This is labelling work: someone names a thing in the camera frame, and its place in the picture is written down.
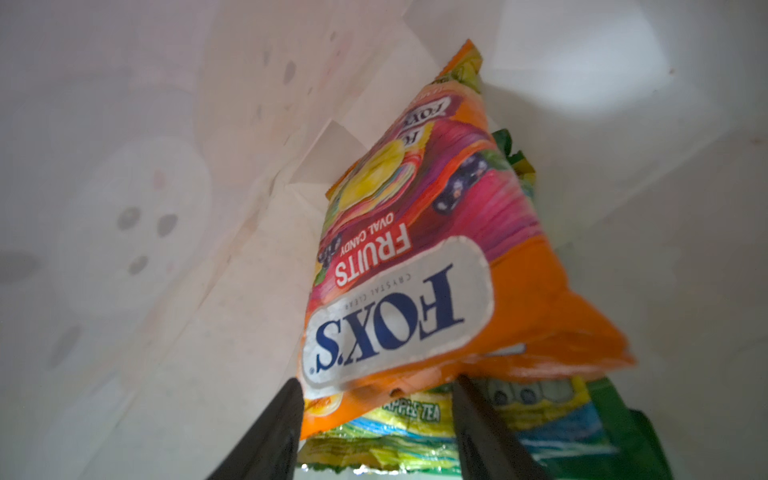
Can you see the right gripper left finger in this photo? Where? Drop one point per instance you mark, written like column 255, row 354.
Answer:
column 268, row 450

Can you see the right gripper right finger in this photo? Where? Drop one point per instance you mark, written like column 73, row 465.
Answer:
column 486, row 438

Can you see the orange fruits candy bag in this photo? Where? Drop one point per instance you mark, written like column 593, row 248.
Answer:
column 432, row 264

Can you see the white patterned paper bag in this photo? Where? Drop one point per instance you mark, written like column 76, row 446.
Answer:
column 163, row 170

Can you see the green apple tea candy bag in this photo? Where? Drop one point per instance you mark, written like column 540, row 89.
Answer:
column 575, row 428

